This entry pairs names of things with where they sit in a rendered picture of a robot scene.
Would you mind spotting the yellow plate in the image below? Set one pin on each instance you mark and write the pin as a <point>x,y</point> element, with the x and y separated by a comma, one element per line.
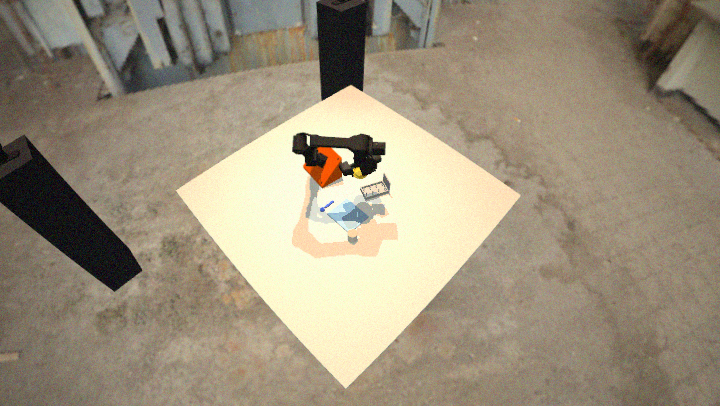
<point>358,174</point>

